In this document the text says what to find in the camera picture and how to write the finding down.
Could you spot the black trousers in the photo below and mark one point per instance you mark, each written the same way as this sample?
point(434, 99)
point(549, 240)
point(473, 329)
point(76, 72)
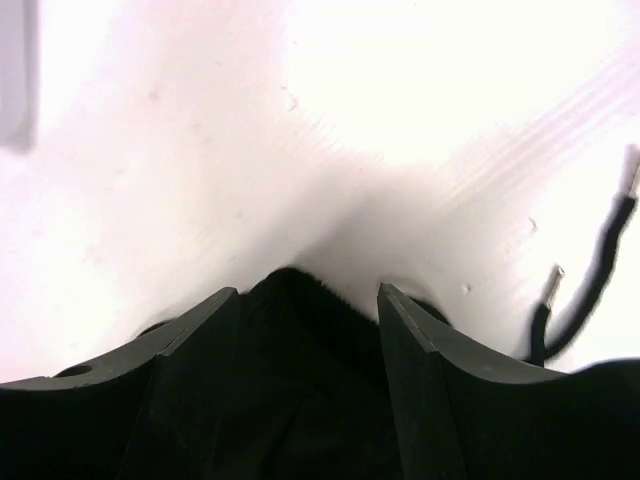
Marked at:
point(308, 397)

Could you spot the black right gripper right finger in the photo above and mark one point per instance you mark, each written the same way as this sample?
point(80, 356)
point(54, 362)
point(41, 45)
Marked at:
point(461, 409)

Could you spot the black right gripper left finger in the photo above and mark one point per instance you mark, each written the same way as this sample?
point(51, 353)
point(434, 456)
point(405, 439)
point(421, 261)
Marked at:
point(150, 409)

